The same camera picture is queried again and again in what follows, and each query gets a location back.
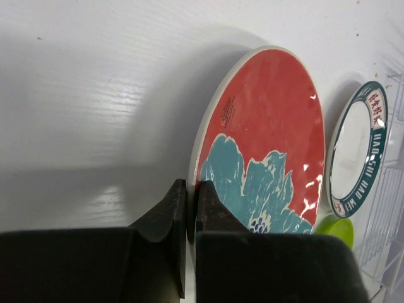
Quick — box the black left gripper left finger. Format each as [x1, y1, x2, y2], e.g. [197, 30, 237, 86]
[1, 179, 187, 302]

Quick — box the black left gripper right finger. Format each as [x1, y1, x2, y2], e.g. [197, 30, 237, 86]
[195, 181, 369, 302]

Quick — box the red plate with teal flower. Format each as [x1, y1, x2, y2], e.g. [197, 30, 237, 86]
[187, 46, 325, 235]

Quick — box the lime green plate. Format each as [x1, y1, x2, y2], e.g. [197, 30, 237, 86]
[314, 214, 354, 249]

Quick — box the large green rimmed lettered plate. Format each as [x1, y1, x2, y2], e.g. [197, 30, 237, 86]
[325, 81, 388, 218]

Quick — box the white wire dish rack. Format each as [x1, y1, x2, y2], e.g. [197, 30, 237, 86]
[353, 55, 403, 302]

